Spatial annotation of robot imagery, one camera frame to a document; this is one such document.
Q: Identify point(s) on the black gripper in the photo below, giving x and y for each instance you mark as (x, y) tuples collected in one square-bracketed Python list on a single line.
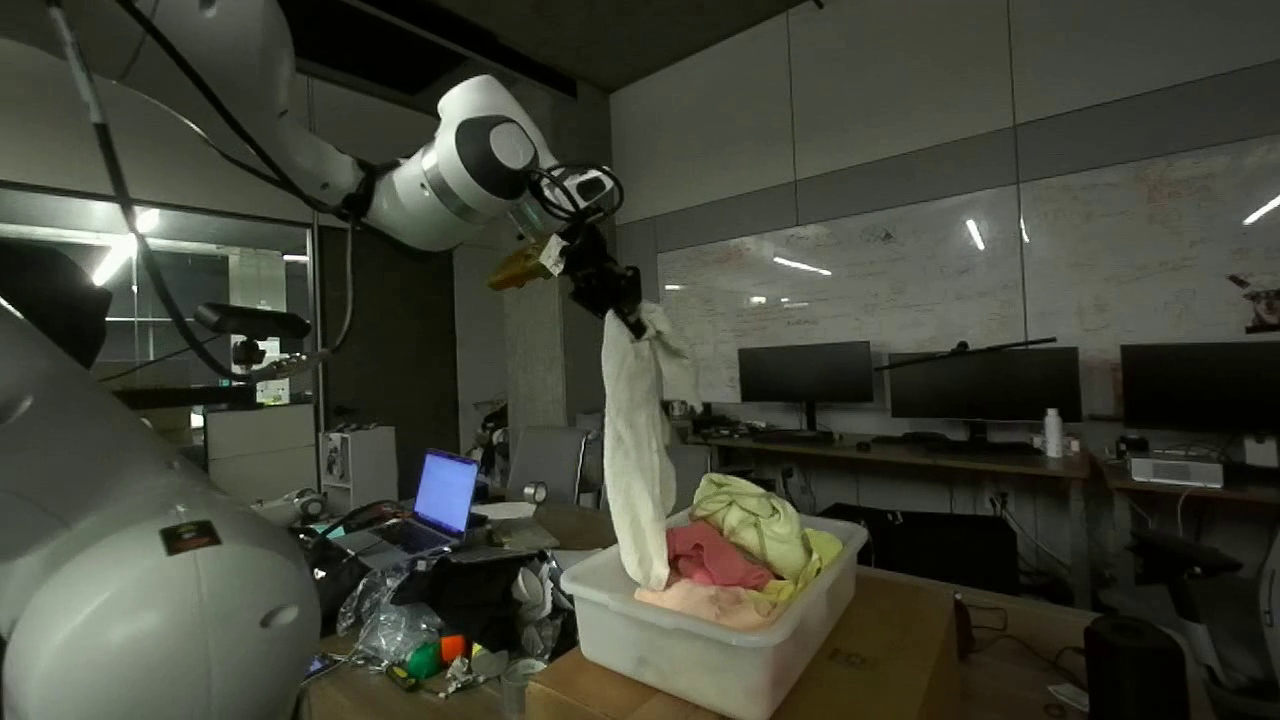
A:
[(593, 274)]

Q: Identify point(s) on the white cloth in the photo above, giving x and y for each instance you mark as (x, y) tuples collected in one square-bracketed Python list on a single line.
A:
[(636, 455)]

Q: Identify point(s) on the pale green cloth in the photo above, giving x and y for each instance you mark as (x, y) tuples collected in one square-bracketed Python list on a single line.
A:
[(744, 513)]

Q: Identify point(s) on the lime green cloth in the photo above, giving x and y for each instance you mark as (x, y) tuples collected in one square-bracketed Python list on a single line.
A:
[(821, 552)]

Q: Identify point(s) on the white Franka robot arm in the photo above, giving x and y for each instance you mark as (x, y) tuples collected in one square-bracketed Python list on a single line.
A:
[(134, 602)]

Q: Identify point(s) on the black computer monitor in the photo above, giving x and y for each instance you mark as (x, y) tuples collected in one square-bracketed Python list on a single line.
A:
[(806, 369), (1200, 387), (986, 387)]

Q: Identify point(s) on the open laptop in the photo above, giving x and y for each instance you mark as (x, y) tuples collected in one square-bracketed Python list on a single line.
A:
[(444, 493)]

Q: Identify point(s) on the white plastic bin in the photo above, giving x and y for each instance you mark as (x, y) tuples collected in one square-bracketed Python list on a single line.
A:
[(694, 654)]

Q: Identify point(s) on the clear plastic bag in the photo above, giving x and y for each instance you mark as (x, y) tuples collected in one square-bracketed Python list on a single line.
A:
[(387, 624)]

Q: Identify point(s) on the white bottle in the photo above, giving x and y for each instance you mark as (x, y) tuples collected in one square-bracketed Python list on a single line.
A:
[(1054, 432)]

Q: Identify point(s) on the white desk device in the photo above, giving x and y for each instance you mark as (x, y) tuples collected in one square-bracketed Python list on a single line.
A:
[(1178, 474)]

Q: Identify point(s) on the black cylinder bin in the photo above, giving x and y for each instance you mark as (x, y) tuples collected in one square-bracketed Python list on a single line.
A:
[(1133, 667)]

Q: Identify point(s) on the golden wrist camera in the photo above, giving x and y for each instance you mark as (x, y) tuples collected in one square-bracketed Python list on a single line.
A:
[(523, 270)]

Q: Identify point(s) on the wooden wall desk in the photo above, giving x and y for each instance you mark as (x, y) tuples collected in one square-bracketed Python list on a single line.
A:
[(932, 461)]

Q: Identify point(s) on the black camera on tripod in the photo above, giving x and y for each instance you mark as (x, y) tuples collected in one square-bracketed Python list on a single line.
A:
[(253, 323)]

